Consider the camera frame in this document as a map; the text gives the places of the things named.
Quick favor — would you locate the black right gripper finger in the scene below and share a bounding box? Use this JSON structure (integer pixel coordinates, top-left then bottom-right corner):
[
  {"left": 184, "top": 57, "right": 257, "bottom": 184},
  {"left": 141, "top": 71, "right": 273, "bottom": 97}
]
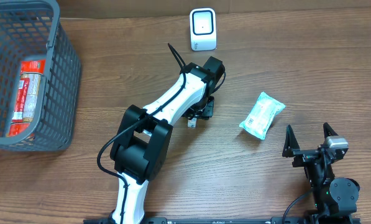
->
[
  {"left": 323, "top": 123, "right": 338, "bottom": 138},
  {"left": 282, "top": 124, "right": 300, "bottom": 157}
]

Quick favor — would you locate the small orange box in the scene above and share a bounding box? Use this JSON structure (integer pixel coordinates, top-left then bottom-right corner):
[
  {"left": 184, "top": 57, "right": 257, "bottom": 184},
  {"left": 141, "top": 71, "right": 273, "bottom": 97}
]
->
[{"left": 188, "top": 118, "right": 197, "bottom": 128}]

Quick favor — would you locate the teal wet wipes pack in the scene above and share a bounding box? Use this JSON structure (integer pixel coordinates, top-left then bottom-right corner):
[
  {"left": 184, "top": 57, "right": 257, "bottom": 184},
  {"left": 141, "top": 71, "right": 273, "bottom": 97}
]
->
[{"left": 239, "top": 92, "right": 286, "bottom": 140}]

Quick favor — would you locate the red snack packet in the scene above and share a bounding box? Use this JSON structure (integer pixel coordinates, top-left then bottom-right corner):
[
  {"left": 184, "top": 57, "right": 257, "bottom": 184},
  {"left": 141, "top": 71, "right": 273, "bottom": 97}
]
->
[{"left": 6, "top": 59, "right": 45, "bottom": 137}]

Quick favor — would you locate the orange brown snack bag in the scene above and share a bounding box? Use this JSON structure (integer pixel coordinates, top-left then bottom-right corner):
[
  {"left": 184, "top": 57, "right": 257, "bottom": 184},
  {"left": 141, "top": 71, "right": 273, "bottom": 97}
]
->
[{"left": 21, "top": 72, "right": 41, "bottom": 123}]

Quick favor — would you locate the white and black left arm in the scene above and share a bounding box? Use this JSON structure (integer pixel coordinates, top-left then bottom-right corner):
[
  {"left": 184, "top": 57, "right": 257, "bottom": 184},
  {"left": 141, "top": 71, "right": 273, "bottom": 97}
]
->
[{"left": 108, "top": 57, "right": 225, "bottom": 223}]

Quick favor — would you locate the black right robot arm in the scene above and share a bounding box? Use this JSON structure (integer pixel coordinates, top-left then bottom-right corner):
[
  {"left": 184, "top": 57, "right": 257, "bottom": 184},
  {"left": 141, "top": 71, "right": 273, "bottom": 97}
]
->
[{"left": 282, "top": 123, "right": 360, "bottom": 223}]

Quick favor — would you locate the white barcode scanner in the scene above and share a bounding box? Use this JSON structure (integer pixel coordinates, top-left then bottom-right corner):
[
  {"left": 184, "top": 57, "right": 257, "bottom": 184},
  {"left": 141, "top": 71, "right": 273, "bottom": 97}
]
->
[{"left": 189, "top": 7, "right": 217, "bottom": 51}]

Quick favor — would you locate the grey plastic mesh basket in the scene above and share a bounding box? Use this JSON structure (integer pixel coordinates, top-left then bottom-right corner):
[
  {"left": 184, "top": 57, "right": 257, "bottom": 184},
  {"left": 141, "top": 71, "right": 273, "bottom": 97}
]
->
[{"left": 0, "top": 0, "right": 81, "bottom": 152}]

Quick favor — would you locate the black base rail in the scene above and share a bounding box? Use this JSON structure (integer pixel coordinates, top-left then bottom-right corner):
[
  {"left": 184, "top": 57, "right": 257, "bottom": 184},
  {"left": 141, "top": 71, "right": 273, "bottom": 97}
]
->
[{"left": 83, "top": 214, "right": 362, "bottom": 224}]

